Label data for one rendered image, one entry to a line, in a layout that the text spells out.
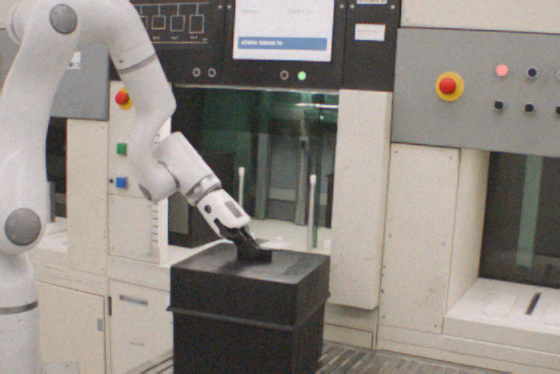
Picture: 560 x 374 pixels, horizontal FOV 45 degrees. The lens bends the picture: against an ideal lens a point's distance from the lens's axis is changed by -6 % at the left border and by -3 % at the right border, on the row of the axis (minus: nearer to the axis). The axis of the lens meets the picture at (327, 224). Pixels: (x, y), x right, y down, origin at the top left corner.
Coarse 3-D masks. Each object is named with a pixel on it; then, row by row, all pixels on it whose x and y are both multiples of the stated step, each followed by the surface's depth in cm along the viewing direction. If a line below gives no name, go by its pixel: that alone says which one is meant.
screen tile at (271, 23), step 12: (240, 0) 180; (252, 0) 179; (264, 0) 178; (276, 0) 176; (240, 12) 181; (276, 12) 177; (240, 24) 181; (252, 24) 180; (264, 24) 179; (276, 24) 177
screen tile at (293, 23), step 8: (288, 0) 175; (296, 0) 174; (304, 0) 173; (312, 0) 173; (320, 0) 172; (328, 0) 171; (320, 8) 172; (328, 8) 171; (288, 16) 176; (296, 16) 175; (304, 16) 174; (312, 16) 173; (320, 16) 172; (328, 16) 172; (288, 24) 176; (296, 24) 175; (304, 24) 174; (312, 24) 174; (320, 24) 173; (320, 32) 173
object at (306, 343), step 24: (192, 336) 149; (216, 336) 147; (240, 336) 146; (264, 336) 145; (288, 336) 143; (312, 336) 160; (192, 360) 150; (216, 360) 148; (240, 360) 147; (264, 360) 145; (288, 360) 144; (312, 360) 162
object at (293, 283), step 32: (192, 256) 157; (224, 256) 158; (256, 256) 156; (288, 256) 162; (320, 256) 165; (192, 288) 146; (224, 288) 144; (256, 288) 143; (288, 288) 141; (320, 288) 160; (224, 320) 145; (256, 320) 144; (288, 320) 142
